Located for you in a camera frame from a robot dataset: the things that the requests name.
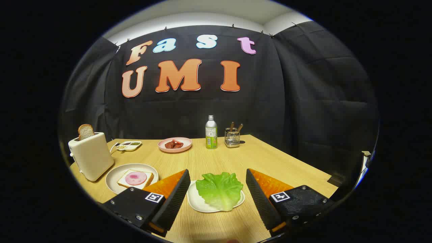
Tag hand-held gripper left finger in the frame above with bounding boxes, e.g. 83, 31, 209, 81
101, 169, 191, 237

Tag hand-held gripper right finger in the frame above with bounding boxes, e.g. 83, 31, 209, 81
245, 168, 334, 237

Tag green lettuce leaf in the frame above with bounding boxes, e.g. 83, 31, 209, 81
196, 172, 244, 212

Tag toasted bread slice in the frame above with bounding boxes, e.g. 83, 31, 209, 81
78, 124, 95, 141

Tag square white plate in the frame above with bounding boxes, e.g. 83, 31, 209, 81
187, 181, 246, 213

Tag white bread slice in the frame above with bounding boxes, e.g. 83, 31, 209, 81
117, 169, 154, 190

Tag pink ham slice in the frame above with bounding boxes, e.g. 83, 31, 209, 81
125, 171, 147, 185

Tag pink plate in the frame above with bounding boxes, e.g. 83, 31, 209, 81
158, 137, 193, 153

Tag round white plate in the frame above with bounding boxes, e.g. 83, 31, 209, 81
105, 163, 159, 195

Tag white divided condiment dish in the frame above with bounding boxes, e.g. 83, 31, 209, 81
115, 141, 142, 152

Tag silver bottle with green label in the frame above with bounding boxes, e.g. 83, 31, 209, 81
205, 115, 218, 150

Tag white toaster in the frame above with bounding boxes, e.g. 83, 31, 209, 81
68, 132, 115, 182

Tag black backdrop cloth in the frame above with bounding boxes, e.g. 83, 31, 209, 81
60, 21, 380, 189

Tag metal wire utensil holder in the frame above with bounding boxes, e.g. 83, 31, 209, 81
224, 130, 241, 148

